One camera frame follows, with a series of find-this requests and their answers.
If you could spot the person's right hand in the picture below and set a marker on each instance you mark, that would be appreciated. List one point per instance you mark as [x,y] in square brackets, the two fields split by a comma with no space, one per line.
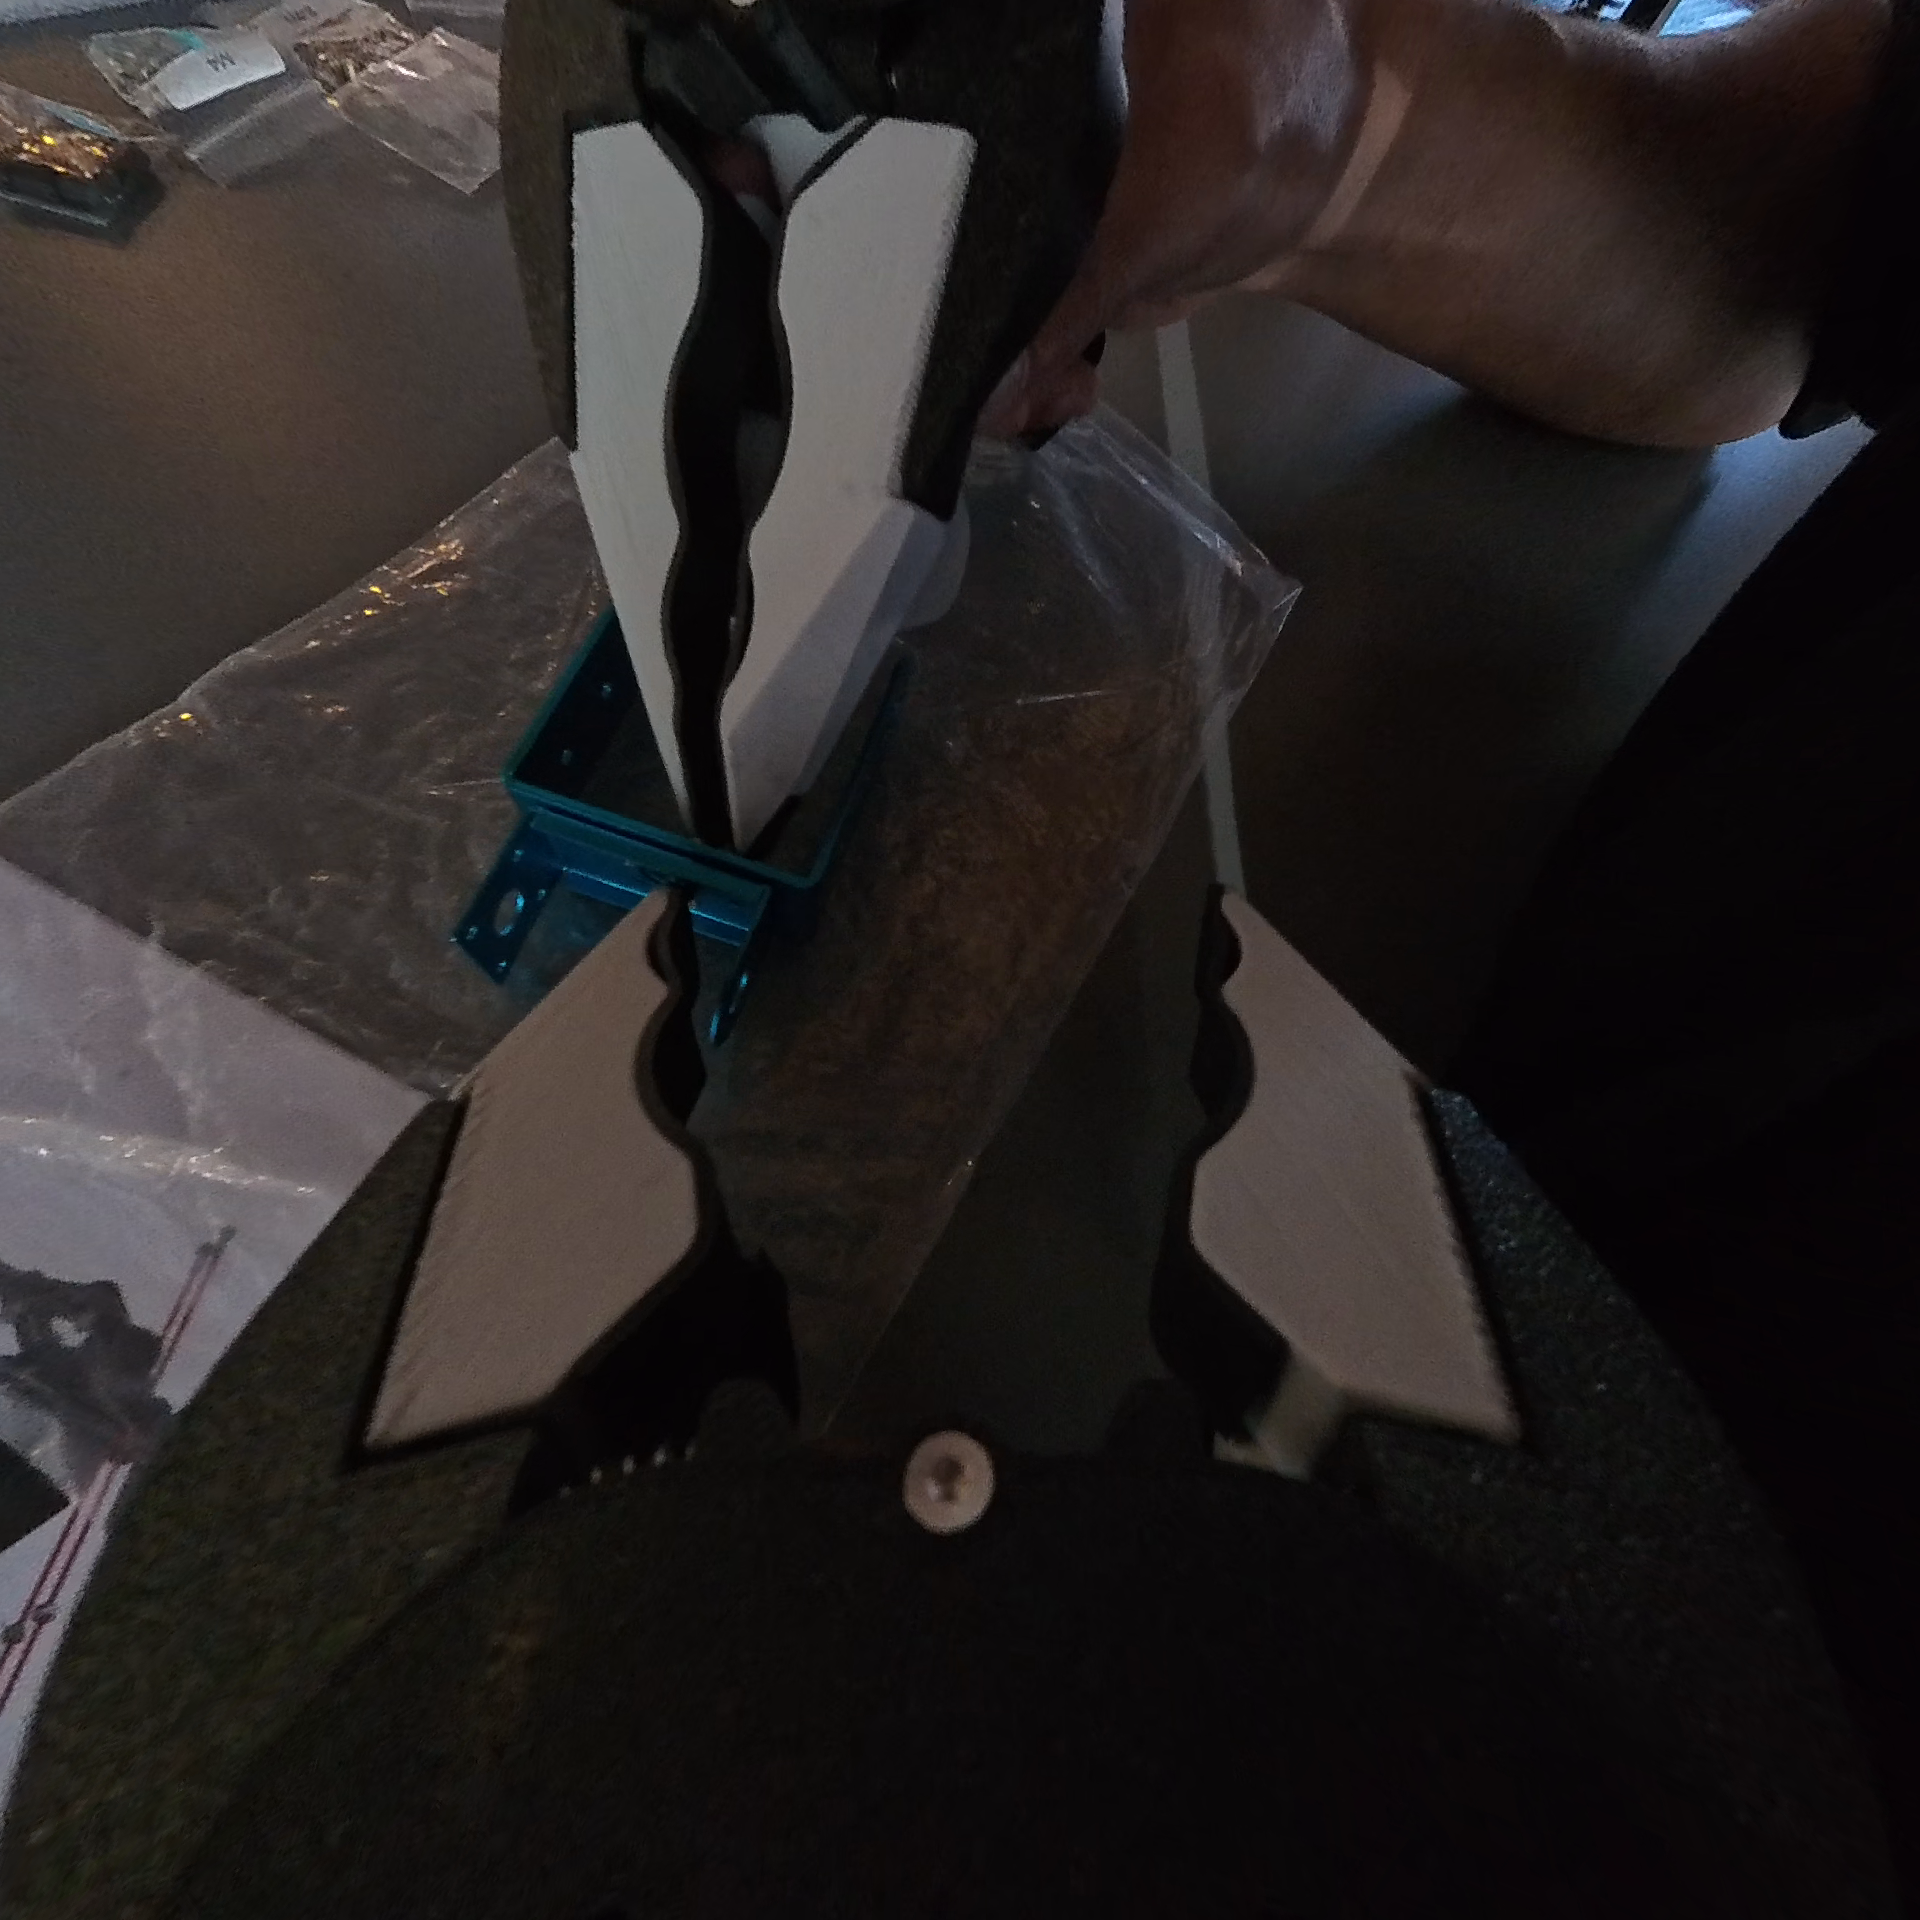
[1230,136]

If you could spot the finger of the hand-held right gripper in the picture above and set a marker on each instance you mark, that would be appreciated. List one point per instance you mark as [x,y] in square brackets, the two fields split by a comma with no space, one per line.
[855,376]
[622,376]

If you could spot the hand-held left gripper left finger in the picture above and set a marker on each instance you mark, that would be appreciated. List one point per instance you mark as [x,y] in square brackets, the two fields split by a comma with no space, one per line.
[556,1231]

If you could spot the person's right forearm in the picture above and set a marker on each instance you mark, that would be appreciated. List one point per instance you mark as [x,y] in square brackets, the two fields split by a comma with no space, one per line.
[1575,225]

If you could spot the assembly instruction sheet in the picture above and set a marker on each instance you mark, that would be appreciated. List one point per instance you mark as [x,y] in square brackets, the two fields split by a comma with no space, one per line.
[224,1184]

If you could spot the blue metal bracket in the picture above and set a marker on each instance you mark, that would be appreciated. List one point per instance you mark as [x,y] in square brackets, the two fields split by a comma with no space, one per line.
[600,849]

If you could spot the pile of small parts bags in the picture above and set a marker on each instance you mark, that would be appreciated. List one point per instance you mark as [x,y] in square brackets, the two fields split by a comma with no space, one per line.
[77,172]

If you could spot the clear plastic bag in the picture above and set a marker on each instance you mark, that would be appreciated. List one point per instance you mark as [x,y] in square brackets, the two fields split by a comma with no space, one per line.
[1049,780]

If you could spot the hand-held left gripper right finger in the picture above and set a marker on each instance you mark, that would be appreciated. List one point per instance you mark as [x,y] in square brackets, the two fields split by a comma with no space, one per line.
[1335,1231]

